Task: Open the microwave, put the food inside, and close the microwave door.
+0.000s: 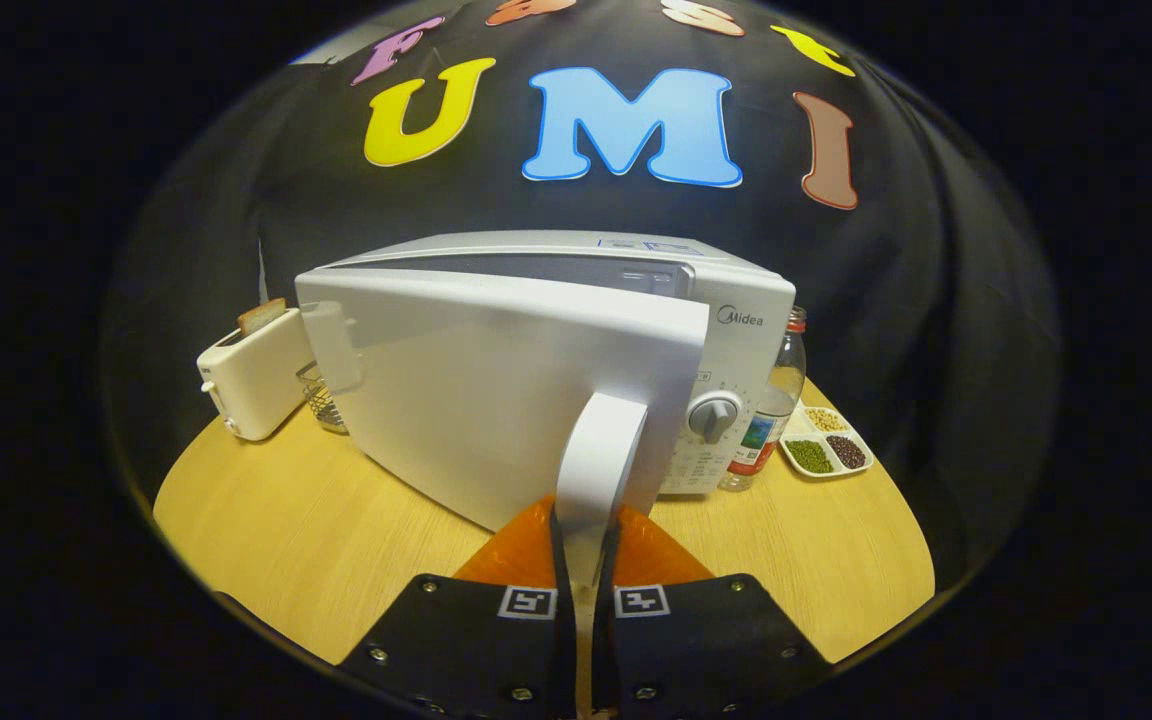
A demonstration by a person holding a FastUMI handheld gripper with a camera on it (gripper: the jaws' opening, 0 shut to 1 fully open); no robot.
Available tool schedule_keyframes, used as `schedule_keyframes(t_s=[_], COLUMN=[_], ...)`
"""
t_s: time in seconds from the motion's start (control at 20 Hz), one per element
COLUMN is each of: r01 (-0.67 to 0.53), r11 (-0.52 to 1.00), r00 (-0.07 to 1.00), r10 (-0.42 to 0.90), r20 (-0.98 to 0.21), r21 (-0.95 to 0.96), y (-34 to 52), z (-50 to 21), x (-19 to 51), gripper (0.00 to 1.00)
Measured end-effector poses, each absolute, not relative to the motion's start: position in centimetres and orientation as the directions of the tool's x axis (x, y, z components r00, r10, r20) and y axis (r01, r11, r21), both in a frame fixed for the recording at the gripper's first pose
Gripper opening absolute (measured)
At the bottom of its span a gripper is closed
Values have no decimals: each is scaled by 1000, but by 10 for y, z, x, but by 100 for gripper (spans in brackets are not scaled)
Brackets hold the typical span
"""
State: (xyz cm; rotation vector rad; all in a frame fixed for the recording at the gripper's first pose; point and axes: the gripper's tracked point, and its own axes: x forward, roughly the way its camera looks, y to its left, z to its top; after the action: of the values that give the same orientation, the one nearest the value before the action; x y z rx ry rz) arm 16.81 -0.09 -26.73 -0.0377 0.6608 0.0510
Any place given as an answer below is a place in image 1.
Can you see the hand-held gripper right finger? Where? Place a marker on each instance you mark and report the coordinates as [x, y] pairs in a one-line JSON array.
[[604, 640]]

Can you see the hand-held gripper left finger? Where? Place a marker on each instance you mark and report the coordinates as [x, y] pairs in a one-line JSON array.
[[564, 640]]

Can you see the white microwave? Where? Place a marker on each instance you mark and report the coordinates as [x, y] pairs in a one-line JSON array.
[[496, 390]]

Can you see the white divided bean dish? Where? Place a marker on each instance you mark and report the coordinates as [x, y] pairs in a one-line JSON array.
[[826, 455]]

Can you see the clear plastic water bottle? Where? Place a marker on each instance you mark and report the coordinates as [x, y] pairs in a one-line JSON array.
[[776, 400]]

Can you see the white toaster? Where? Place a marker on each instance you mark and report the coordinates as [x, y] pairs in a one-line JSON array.
[[256, 385]]

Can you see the toast slice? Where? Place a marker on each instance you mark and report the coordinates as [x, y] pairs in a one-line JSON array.
[[262, 316]]

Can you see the black backdrop cloth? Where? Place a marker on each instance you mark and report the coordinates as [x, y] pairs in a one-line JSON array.
[[936, 300]]

